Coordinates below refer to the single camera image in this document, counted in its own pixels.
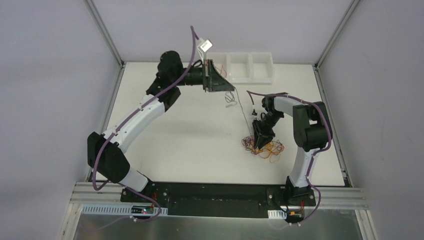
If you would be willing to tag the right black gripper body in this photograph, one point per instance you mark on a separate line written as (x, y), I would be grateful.
(263, 125)

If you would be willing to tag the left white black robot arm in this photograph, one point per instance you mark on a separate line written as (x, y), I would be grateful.
(106, 151)

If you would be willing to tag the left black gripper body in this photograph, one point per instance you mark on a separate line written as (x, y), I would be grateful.
(205, 76)

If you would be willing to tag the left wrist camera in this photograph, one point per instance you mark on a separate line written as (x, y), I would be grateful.
(203, 45)

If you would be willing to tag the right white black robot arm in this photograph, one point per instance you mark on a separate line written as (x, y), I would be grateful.
(311, 132)

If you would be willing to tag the aluminium frame rail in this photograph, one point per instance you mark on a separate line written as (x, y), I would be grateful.
(339, 198)

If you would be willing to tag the white three-compartment tray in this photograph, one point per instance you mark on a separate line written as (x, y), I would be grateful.
(248, 68)

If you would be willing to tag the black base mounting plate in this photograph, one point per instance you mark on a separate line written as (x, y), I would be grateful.
(219, 199)

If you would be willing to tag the white slotted cable duct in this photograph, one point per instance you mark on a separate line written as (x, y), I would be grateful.
(277, 214)
(123, 210)

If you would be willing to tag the right white slotted cable duct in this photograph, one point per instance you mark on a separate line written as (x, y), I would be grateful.
(277, 214)

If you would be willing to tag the left white slotted cable duct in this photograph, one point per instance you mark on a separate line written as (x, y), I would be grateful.
(123, 210)

